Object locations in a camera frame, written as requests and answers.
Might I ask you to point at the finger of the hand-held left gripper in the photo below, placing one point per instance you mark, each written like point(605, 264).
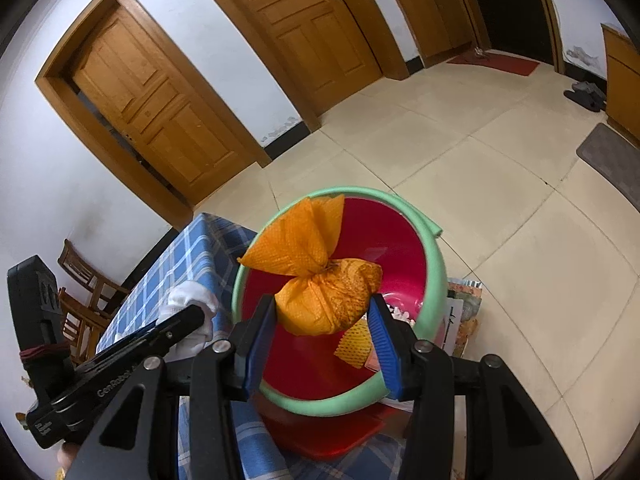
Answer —
point(172, 327)

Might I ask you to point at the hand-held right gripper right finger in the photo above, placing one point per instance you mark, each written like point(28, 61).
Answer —
point(385, 350)

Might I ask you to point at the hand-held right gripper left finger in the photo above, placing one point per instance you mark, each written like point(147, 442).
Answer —
point(257, 345)

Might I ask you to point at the white cloth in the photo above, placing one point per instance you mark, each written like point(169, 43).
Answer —
point(197, 300)

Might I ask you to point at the orange mesh bag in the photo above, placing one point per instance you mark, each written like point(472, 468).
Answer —
point(320, 290)

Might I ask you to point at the red bucket with green rim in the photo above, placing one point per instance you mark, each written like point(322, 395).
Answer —
point(390, 260)

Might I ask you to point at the person's left hand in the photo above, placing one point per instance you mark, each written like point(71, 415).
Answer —
point(67, 462)

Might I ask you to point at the yellow foam fruit net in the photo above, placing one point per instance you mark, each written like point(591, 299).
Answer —
point(352, 347)

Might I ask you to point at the wooden chair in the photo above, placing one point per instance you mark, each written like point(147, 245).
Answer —
point(85, 265)
point(80, 325)

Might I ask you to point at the blue plaid tablecloth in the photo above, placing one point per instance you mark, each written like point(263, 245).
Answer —
point(200, 250)

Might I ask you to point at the printed paper bag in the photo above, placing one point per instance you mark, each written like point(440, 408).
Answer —
point(462, 315)

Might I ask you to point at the wooden panel door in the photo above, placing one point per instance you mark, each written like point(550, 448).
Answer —
point(150, 105)

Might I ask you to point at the grey floor mat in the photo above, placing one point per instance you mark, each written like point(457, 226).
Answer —
point(612, 160)

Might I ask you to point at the red doormat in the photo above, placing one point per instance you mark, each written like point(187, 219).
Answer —
point(495, 63)

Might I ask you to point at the grey slippers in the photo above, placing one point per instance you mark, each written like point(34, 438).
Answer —
point(585, 96)

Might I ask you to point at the wooden door with metal latch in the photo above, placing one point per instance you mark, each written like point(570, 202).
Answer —
point(310, 25)

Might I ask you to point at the wooden side cabinet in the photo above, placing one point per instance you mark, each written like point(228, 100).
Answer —
point(622, 80)

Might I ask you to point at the black entrance door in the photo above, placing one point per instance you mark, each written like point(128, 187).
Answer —
point(510, 5)

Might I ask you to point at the wooden wall cabinet panel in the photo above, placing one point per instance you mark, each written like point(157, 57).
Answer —
point(432, 15)

